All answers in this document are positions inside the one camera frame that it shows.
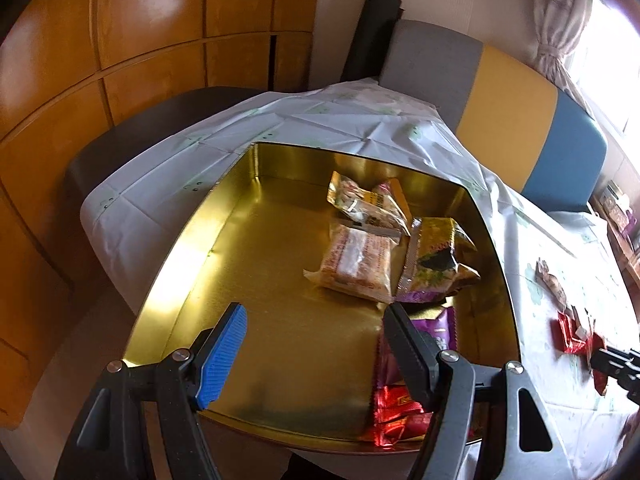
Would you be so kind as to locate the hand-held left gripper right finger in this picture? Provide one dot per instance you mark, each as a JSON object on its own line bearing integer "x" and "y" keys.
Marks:
{"x": 410, "y": 355}

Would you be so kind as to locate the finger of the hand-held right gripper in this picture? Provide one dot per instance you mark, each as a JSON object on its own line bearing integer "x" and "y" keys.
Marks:
{"x": 617, "y": 362}

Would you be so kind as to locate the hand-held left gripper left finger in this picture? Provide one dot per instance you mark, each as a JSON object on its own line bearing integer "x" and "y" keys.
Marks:
{"x": 222, "y": 355}

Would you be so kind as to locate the red snack packet white print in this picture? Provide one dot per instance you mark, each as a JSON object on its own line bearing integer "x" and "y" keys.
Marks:
{"x": 567, "y": 340}

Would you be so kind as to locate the red foil snack packet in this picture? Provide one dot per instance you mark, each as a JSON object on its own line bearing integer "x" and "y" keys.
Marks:
{"x": 395, "y": 410}

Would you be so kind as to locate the gold tin box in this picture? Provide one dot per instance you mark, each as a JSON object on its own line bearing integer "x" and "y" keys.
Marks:
{"x": 280, "y": 280}

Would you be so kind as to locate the gold purple snack packet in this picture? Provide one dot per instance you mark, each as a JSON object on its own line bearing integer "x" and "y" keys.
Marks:
{"x": 435, "y": 255}

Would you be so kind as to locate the small red brown snack packet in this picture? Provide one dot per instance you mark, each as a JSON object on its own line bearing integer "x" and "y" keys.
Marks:
{"x": 550, "y": 280}

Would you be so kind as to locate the clear cake packet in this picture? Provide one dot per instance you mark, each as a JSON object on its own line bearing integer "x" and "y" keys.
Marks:
{"x": 355, "y": 262}

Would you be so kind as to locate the orange clear nut packet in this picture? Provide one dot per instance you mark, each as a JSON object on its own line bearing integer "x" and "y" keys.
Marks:
{"x": 360, "y": 200}

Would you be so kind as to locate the wooden nightstand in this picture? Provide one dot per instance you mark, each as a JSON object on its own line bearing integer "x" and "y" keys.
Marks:
{"x": 627, "y": 255}

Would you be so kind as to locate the dark grey seat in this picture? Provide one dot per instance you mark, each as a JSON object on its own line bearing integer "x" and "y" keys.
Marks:
{"x": 150, "y": 125}

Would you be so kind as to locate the white green printed tablecloth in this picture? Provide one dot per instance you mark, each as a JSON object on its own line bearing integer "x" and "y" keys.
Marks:
{"x": 350, "y": 120}

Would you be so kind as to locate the window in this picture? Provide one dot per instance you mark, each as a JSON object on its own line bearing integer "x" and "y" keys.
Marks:
{"x": 615, "y": 60}

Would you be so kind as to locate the black rolled mat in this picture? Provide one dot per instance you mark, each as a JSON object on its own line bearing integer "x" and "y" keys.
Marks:
{"x": 370, "y": 35}

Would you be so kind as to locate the wooden wardrobe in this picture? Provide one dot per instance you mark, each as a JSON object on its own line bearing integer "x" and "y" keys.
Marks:
{"x": 150, "y": 35}

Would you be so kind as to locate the tied pale curtain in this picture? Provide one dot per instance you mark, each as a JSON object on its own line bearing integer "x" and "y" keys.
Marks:
{"x": 555, "y": 20}

